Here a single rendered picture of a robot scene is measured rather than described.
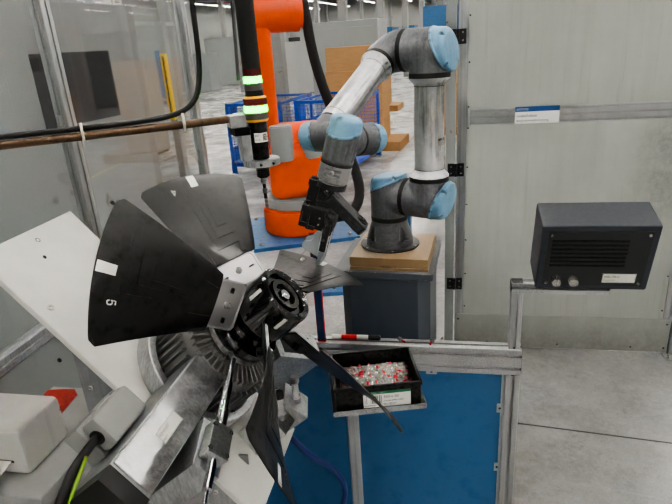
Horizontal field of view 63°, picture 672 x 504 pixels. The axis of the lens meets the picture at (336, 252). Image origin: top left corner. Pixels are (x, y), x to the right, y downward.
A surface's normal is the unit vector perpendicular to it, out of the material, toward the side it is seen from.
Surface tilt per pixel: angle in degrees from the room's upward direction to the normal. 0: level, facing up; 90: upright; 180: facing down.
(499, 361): 90
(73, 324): 50
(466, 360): 90
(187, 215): 42
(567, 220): 15
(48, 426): 90
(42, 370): 90
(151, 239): 71
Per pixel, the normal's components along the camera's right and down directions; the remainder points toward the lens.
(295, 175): 0.19, 0.34
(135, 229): 0.73, -0.20
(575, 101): -0.18, 0.36
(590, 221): -0.11, -0.81
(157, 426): 0.71, -0.59
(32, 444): 0.98, 0.00
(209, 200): 0.23, -0.58
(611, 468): -0.07, -0.93
